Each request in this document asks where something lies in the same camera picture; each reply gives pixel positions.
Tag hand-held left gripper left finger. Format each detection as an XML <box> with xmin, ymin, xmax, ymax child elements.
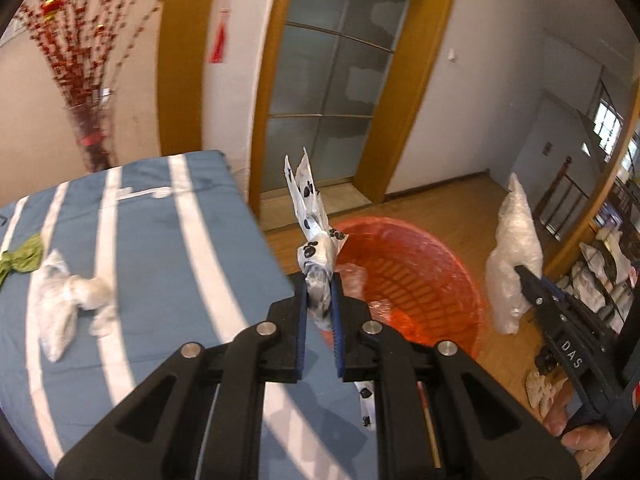
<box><xmin>54</xmin><ymin>272</ymin><xmax>308</xmax><ymax>480</ymax></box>

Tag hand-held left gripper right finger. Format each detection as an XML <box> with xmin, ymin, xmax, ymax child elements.
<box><xmin>330</xmin><ymin>272</ymin><xmax>583</xmax><ymax>480</ymax></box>

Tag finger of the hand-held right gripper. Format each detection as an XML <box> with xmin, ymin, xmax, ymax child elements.
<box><xmin>514</xmin><ymin>264</ymin><xmax>571</xmax><ymax>333</ymax></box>

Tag translucent clear plastic bag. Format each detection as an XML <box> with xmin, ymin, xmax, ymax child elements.
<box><xmin>485</xmin><ymin>172</ymin><xmax>544</xmax><ymax>335</ymax></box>

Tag white paw print plastic bag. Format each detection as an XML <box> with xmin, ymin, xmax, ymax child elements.
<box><xmin>284</xmin><ymin>147</ymin><xmax>377</xmax><ymax>432</ymax></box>

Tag orange trash bin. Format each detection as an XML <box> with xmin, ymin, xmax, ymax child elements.
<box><xmin>320</xmin><ymin>216</ymin><xmax>487</xmax><ymax>361</ymax></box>

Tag person's right hand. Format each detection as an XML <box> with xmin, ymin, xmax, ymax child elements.
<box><xmin>542</xmin><ymin>382</ymin><xmax>613</xmax><ymax>453</ymax></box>

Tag light patterned slipper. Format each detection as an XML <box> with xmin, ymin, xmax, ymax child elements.
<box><xmin>525</xmin><ymin>352</ymin><xmax>571</xmax><ymax>408</ymax></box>

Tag cluttered shelf rack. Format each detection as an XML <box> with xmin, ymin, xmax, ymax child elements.
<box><xmin>570</xmin><ymin>200</ymin><xmax>638</xmax><ymax>313</ymax></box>

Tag wooden stair railing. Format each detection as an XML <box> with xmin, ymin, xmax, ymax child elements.
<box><xmin>532</xmin><ymin>155</ymin><xmax>591</xmax><ymax>241</ymax></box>

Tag blue striped cloth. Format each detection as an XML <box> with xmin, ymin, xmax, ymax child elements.
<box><xmin>0</xmin><ymin>149</ymin><xmax>381</xmax><ymax>480</ymax></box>

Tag window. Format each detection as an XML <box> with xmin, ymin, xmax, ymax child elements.
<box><xmin>592</xmin><ymin>102</ymin><xmax>623</xmax><ymax>157</ymax></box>

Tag frosted glass sliding door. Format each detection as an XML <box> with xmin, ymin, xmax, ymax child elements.
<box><xmin>260</xmin><ymin>0</ymin><xmax>421</xmax><ymax>193</ymax></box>

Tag olive green plastic bag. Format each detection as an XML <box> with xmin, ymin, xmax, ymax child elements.
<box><xmin>0</xmin><ymin>232</ymin><xmax>43</xmax><ymax>288</ymax></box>

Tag glass vase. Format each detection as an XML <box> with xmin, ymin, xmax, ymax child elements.
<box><xmin>67</xmin><ymin>91</ymin><xmax>117</xmax><ymax>173</ymax></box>

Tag red berry branches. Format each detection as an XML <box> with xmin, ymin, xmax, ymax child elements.
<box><xmin>15</xmin><ymin>0</ymin><xmax>201</xmax><ymax>106</ymax></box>

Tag wooden door frame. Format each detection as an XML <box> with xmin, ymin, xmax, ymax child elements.
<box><xmin>157</xmin><ymin>0</ymin><xmax>463</xmax><ymax>233</ymax></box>

